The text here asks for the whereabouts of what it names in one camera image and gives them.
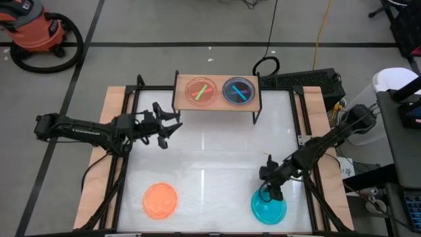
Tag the black aluminium table frame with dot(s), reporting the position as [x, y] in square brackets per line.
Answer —
[151, 88]

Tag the silver mounting bracket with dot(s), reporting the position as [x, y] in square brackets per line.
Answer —
[303, 140]

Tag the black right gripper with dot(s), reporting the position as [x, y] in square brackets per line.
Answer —
[274, 174]

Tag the orange shop vacuum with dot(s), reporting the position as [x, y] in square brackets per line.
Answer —
[80, 42]
[33, 33]

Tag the wooden shelf with black legs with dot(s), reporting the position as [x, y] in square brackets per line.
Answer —
[219, 95]

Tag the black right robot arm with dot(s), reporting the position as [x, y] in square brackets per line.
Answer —
[329, 141]

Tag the orange translucent plastic plate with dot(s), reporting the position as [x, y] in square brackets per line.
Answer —
[160, 201]
[246, 87]

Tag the blue lit keyboard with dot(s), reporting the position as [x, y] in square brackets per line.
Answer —
[414, 210]

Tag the white plastic bin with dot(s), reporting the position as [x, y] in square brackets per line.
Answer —
[391, 79]

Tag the grey desk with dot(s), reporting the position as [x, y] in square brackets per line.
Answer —
[404, 154]

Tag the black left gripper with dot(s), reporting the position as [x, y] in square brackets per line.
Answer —
[148, 128]

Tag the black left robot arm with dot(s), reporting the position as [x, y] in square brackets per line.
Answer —
[82, 130]

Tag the black office chair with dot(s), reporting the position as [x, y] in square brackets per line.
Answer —
[408, 29]

